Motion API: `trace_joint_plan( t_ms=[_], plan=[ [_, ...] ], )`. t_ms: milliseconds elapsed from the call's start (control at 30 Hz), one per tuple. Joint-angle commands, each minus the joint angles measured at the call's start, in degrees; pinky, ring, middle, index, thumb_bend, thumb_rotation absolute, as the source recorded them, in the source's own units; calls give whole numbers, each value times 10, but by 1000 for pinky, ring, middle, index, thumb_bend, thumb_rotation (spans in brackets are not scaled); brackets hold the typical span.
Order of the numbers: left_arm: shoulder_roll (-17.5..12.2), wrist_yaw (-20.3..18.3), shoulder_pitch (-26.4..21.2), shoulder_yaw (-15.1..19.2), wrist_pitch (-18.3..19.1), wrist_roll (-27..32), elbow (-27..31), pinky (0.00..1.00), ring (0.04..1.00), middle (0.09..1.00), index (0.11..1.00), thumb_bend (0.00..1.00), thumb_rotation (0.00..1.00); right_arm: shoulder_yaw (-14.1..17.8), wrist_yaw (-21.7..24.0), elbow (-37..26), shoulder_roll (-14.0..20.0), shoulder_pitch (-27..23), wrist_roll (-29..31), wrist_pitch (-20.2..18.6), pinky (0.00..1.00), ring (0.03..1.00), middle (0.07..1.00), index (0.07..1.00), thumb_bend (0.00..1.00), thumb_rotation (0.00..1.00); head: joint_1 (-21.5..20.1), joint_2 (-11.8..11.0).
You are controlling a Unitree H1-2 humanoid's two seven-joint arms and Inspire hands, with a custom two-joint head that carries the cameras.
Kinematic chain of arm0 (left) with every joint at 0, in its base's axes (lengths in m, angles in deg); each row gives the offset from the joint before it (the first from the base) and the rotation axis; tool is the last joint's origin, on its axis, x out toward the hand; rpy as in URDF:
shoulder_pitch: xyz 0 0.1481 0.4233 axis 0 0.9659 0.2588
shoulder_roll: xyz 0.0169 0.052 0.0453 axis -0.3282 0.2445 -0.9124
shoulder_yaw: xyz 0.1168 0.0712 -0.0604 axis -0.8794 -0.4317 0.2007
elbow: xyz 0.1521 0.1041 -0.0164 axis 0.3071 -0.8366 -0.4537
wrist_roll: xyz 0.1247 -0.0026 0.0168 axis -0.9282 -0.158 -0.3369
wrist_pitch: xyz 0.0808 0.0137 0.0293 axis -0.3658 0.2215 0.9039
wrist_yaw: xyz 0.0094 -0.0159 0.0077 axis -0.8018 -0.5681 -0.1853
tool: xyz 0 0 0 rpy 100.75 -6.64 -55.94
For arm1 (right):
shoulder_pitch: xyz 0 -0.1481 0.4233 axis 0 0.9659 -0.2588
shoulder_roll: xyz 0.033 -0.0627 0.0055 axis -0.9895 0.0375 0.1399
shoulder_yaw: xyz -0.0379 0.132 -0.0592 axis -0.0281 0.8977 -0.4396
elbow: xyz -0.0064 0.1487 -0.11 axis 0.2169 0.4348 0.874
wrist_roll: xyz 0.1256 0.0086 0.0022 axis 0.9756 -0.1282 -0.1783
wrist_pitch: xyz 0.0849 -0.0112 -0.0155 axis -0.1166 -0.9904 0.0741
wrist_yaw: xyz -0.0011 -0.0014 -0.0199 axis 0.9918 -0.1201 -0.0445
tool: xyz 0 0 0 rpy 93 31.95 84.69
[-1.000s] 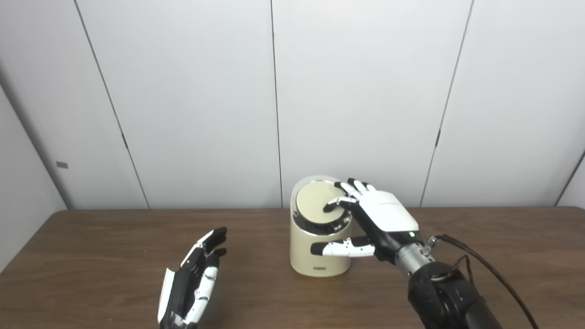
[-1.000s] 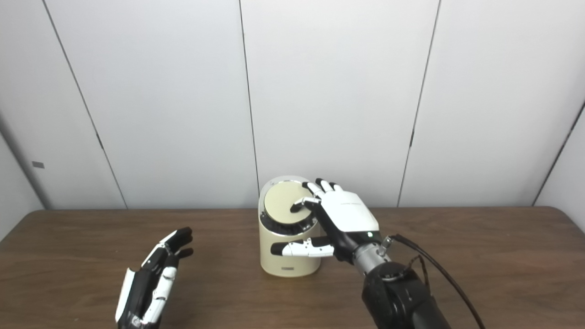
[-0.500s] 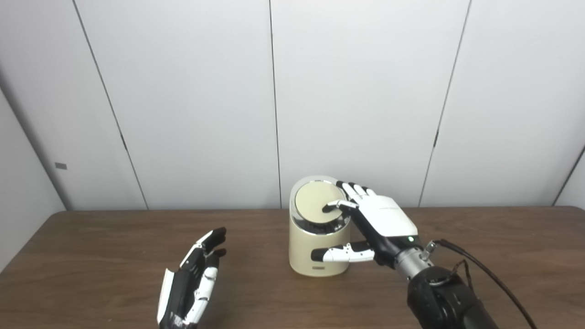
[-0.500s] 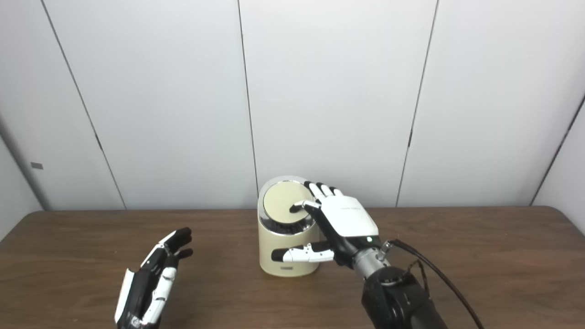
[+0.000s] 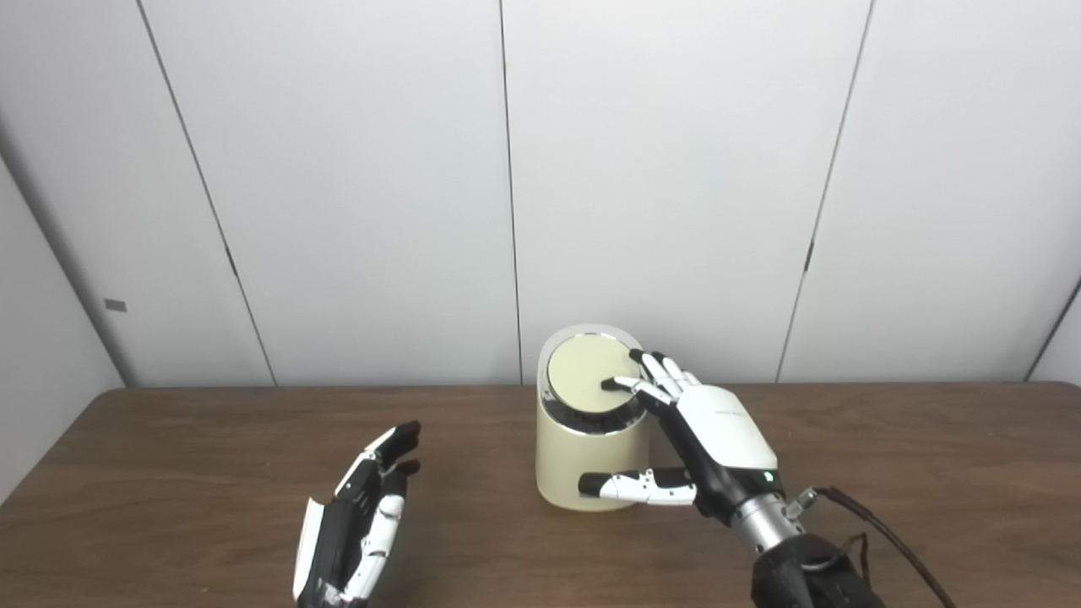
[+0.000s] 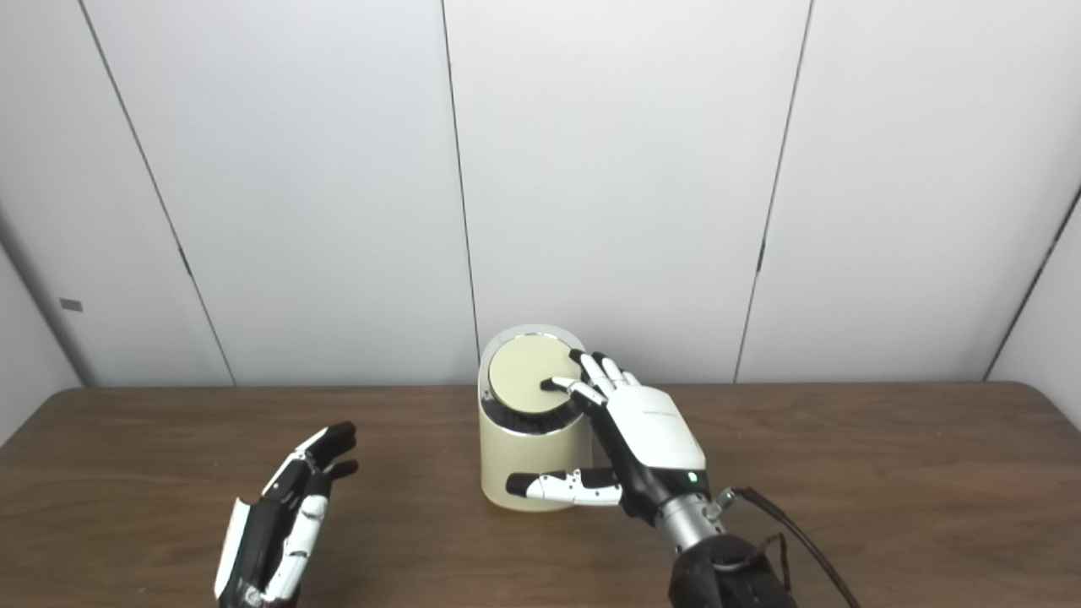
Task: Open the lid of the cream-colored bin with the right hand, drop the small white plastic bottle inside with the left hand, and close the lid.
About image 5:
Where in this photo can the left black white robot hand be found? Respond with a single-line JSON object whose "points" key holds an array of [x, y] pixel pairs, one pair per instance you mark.
{"points": [[338, 540]]}

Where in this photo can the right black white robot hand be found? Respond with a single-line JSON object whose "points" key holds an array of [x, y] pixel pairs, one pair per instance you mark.
{"points": [[726, 435]]}

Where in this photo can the cream-colored bin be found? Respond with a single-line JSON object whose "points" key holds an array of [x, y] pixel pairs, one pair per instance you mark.
{"points": [[583, 452]]}

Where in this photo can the round cream bin lid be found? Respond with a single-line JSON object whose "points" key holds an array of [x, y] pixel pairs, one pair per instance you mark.
{"points": [[583, 371]]}

